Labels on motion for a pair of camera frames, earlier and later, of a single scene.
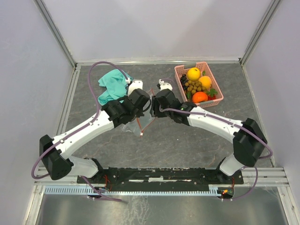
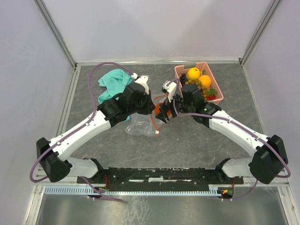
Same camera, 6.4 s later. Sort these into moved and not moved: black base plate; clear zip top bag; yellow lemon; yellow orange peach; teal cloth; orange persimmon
Moved: orange persimmon; clear zip top bag
Not moved: black base plate; teal cloth; yellow lemon; yellow orange peach
